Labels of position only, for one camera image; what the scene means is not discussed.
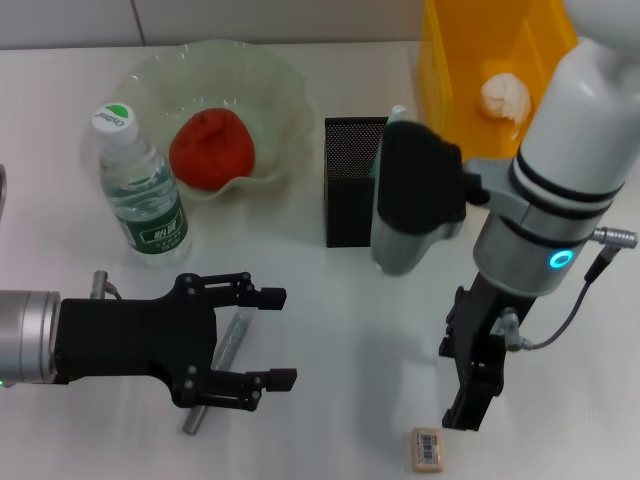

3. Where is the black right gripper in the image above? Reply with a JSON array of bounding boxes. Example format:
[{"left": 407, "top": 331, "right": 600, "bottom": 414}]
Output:
[{"left": 439, "top": 272, "right": 536, "bottom": 431}]

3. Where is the clear green-label water bottle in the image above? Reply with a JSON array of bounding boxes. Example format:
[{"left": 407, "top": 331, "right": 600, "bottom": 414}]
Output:
[{"left": 91, "top": 101, "right": 192, "bottom": 269}]

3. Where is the pale green glass fruit plate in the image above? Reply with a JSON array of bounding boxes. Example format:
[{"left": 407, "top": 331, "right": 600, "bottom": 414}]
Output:
[{"left": 117, "top": 40, "right": 314, "bottom": 201}]

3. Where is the dark right arm cable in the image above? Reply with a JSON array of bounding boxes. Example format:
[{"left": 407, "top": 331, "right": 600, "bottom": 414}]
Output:
[{"left": 517, "top": 242, "right": 616, "bottom": 351}]

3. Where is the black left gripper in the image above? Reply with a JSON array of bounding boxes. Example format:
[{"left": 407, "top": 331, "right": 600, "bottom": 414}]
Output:
[{"left": 54, "top": 272, "right": 299, "bottom": 412}]

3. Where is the yellow plastic bin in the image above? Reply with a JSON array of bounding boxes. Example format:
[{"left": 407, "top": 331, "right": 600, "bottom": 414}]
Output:
[{"left": 418, "top": 0, "right": 579, "bottom": 164}]

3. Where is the orange fruit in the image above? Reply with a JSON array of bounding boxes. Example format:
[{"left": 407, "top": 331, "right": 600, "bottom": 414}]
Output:
[{"left": 168, "top": 108, "right": 256, "bottom": 190}]

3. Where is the silver grey pen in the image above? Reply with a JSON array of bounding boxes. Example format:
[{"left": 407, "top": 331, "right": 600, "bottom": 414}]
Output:
[{"left": 180, "top": 309, "right": 251, "bottom": 435}]

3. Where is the beige eraser with barcode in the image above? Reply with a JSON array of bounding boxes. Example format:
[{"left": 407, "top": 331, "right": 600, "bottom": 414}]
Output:
[{"left": 409, "top": 426, "right": 448, "bottom": 472}]

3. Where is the mint green pen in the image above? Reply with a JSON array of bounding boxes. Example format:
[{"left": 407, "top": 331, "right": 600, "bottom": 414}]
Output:
[{"left": 368, "top": 104, "right": 409, "bottom": 180}]

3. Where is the black mesh pen holder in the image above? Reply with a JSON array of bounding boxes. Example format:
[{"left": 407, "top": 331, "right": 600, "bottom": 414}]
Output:
[{"left": 323, "top": 116, "right": 391, "bottom": 249}]

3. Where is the white paper ball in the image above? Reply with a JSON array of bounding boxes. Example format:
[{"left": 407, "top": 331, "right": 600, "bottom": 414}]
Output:
[{"left": 479, "top": 72, "right": 533, "bottom": 140}]

